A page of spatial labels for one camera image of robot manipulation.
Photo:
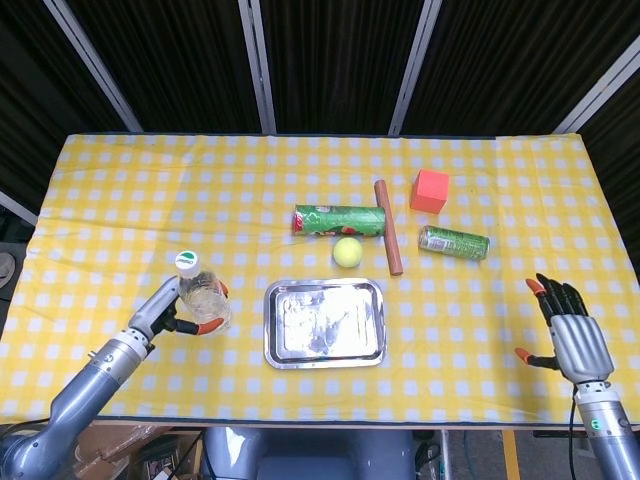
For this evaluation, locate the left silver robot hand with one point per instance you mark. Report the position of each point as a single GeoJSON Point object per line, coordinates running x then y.
{"type": "Point", "coordinates": [155, 310]}

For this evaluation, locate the yellow tennis ball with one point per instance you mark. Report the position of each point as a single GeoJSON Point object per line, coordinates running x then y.
{"type": "Point", "coordinates": [347, 253]}

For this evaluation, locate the orange foam cube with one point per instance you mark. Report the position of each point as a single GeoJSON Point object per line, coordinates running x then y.
{"type": "Point", "coordinates": [429, 192]}

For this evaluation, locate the metal tray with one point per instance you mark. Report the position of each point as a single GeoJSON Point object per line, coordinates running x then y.
{"type": "Point", "coordinates": [325, 323]}

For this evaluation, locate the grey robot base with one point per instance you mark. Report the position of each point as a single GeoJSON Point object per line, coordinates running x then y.
{"type": "Point", "coordinates": [310, 455]}

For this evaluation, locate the brown wooden stick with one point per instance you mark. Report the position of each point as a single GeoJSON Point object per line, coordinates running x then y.
{"type": "Point", "coordinates": [388, 227]}

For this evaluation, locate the green drink can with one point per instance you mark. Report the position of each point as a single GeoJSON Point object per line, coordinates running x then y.
{"type": "Point", "coordinates": [453, 243]}

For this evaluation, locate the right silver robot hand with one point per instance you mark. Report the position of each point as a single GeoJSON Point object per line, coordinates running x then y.
{"type": "Point", "coordinates": [577, 345]}

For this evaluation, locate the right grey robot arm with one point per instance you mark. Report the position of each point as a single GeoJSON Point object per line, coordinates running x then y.
{"type": "Point", "coordinates": [602, 430]}

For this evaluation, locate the green chips canister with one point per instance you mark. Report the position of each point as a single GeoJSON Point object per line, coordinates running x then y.
{"type": "Point", "coordinates": [340, 220]}

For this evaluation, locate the yellow checkered tablecloth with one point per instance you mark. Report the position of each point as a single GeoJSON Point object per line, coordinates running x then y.
{"type": "Point", "coordinates": [150, 200]}

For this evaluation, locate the transparent water bottle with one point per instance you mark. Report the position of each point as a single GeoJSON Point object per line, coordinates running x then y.
{"type": "Point", "coordinates": [202, 295]}

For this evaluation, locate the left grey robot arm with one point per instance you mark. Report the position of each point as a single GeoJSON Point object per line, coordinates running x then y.
{"type": "Point", "coordinates": [75, 400]}

